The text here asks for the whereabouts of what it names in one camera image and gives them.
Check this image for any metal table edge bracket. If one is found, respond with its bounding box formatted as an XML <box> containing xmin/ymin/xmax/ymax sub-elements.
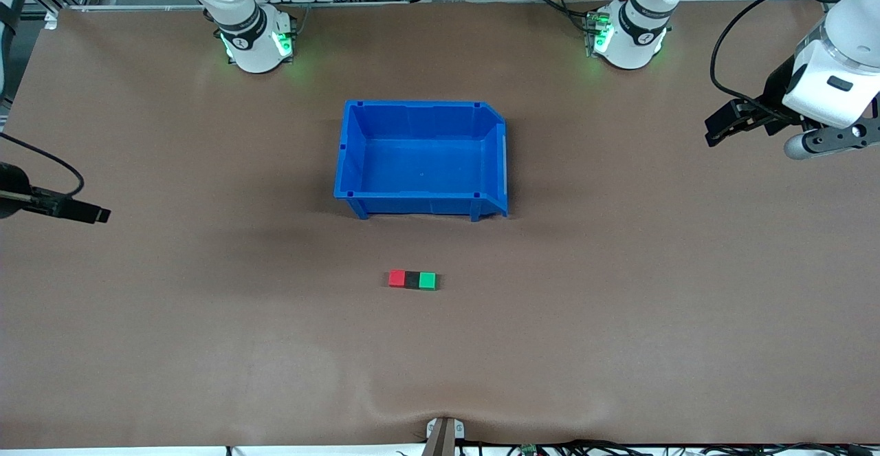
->
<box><xmin>425</xmin><ymin>416</ymin><xmax>465</xmax><ymax>456</ymax></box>

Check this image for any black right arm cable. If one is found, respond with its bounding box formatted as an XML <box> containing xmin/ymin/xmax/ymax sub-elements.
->
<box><xmin>0</xmin><ymin>0</ymin><xmax>85</xmax><ymax>199</ymax></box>

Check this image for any brown table mat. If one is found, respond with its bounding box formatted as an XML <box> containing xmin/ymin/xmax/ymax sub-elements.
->
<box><xmin>0</xmin><ymin>1</ymin><xmax>880</xmax><ymax>448</ymax></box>

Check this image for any blue plastic bin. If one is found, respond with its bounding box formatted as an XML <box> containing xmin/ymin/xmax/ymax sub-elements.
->
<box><xmin>334</xmin><ymin>100</ymin><xmax>509</xmax><ymax>221</ymax></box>

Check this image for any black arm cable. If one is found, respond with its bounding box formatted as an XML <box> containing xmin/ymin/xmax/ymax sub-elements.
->
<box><xmin>0</xmin><ymin>0</ymin><xmax>85</xmax><ymax>199</ymax></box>
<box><xmin>709</xmin><ymin>0</ymin><xmax>838</xmax><ymax>111</ymax></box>

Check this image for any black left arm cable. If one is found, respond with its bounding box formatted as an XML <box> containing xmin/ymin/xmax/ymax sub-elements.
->
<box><xmin>709</xmin><ymin>0</ymin><xmax>838</xmax><ymax>111</ymax></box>

